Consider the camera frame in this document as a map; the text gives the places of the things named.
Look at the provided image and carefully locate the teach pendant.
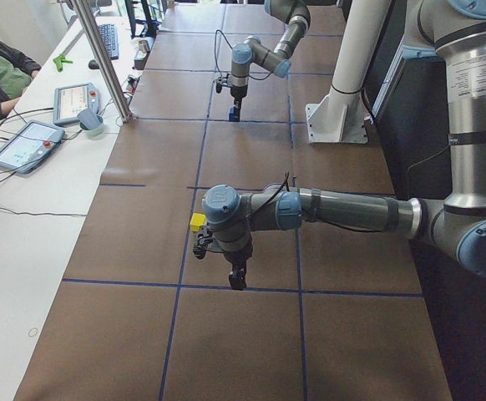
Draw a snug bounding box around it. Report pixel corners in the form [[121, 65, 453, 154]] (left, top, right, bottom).
[[0, 120, 65, 175], [53, 83, 99, 126]]

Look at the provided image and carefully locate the teach pendant near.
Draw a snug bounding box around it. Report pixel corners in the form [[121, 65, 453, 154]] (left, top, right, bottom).
[[0, 120, 65, 175]]

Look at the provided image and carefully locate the black keyboard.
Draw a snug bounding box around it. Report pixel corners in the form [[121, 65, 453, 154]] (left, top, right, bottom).
[[98, 23, 119, 60]]

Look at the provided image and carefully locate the teach pendant far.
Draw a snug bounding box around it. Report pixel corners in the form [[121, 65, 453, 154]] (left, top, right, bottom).
[[53, 83, 99, 126]]

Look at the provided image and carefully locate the aluminium frame post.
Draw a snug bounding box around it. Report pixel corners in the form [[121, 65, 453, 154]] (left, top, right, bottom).
[[71, 0, 133, 123]]

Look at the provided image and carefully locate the black computer mouse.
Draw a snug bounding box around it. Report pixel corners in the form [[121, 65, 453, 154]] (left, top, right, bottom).
[[88, 59, 99, 70]]

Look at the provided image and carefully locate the metal cup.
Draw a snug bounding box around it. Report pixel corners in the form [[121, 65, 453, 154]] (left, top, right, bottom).
[[138, 39, 150, 53]]

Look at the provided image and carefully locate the white camera mast post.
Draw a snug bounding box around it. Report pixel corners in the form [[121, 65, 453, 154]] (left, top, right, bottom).
[[306, 0, 391, 144]]

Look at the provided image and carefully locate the green plastic clamp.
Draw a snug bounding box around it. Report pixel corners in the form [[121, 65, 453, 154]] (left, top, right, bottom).
[[53, 54, 73, 72]]

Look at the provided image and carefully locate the yellow wooden cube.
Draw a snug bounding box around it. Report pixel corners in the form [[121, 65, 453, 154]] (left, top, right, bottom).
[[190, 212, 207, 232]]

